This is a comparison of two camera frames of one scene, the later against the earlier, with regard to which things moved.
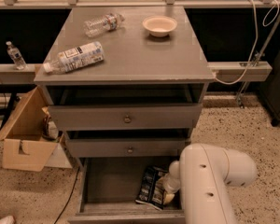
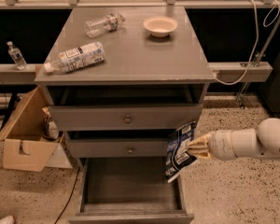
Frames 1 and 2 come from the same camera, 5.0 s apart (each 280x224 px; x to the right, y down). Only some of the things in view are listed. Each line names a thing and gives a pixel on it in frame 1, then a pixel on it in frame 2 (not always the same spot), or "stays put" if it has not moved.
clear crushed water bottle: [108, 22] stays put
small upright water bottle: [16, 56] stays put
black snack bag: [148, 191] to [176, 157]
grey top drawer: [126, 118] stays put
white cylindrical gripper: [173, 181] to [220, 145]
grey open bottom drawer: [109, 189] stays put
